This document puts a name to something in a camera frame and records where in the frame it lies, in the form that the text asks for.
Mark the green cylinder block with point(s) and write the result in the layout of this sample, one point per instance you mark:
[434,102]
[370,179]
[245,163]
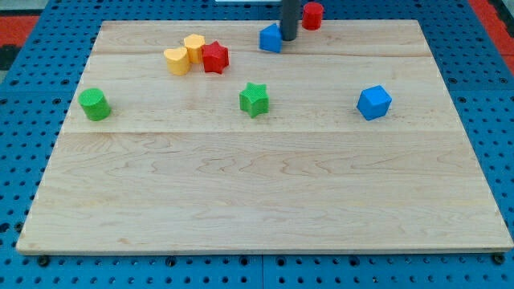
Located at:
[94,104]

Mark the yellow heart block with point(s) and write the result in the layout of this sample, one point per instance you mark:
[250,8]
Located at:
[177,60]

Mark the yellow hexagon block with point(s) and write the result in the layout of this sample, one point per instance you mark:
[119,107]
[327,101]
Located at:
[194,44]

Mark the light wooden board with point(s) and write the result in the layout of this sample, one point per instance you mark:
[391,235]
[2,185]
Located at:
[179,168]

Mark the red star block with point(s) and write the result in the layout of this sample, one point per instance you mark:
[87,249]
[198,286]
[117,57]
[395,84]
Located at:
[215,57]

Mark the blue triangle block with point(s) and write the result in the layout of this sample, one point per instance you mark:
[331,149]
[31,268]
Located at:
[270,39]

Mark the red cylinder block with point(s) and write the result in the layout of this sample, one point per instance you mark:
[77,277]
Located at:
[312,16]

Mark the blue cube block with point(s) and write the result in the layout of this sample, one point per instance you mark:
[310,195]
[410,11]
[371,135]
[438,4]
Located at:
[374,102]

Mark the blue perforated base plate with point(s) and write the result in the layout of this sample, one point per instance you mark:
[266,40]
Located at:
[38,88]

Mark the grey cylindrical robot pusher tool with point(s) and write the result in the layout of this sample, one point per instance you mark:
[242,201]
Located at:
[288,24]

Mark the green star block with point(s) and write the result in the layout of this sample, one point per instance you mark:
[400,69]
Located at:
[254,99]

